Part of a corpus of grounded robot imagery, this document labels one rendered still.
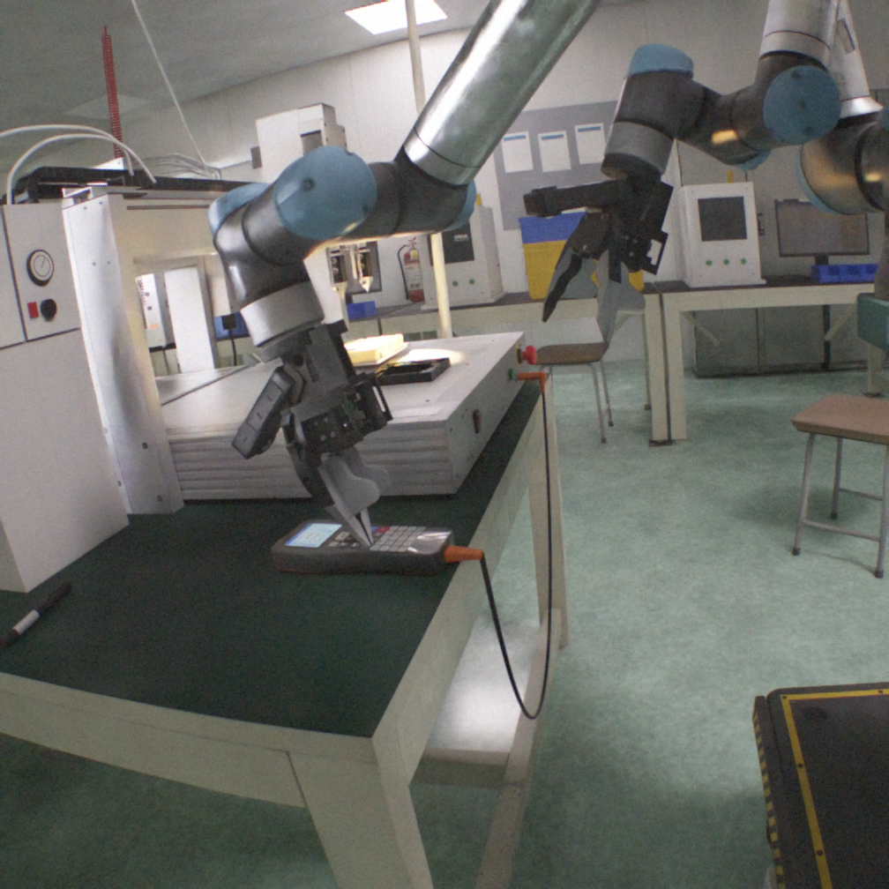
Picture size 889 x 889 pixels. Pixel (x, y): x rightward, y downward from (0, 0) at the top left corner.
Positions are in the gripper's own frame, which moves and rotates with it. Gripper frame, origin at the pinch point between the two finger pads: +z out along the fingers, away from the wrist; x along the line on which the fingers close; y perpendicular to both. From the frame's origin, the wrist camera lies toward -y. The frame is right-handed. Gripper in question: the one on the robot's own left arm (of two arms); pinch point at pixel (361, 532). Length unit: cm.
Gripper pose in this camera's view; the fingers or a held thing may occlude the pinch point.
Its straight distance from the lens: 69.5
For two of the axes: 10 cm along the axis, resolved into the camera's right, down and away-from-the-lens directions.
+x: 3.3, -3.1, 8.9
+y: 8.7, -2.7, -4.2
